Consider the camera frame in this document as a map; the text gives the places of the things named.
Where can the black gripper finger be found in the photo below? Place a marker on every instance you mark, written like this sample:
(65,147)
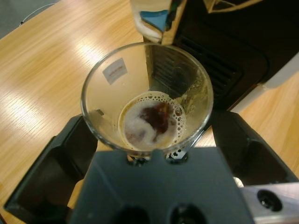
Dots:
(252,151)
(51,168)

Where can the clear drinking glass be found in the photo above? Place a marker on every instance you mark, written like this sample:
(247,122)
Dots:
(105,93)

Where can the white capsule coffee machine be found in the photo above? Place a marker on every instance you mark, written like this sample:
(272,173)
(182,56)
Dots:
(280,79)

